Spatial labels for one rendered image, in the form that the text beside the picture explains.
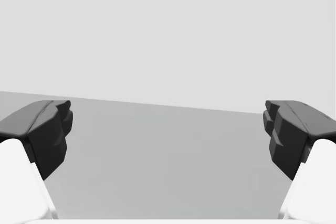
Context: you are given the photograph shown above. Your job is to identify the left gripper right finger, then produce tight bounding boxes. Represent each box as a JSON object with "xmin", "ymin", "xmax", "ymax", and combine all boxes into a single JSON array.
[{"xmin": 262, "ymin": 100, "xmax": 336, "ymax": 220}]

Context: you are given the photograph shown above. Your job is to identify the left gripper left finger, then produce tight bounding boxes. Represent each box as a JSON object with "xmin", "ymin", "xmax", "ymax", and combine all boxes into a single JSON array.
[{"xmin": 0, "ymin": 100, "xmax": 74, "ymax": 220}]

